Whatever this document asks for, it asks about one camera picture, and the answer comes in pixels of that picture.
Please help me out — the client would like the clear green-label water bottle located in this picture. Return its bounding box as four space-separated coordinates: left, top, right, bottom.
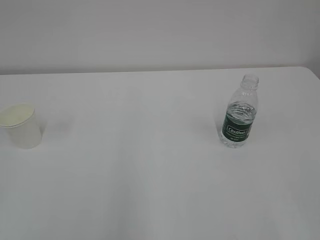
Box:
220 74 259 148

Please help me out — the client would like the white paper cup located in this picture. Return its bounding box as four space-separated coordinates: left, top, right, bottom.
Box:
0 103 42 150

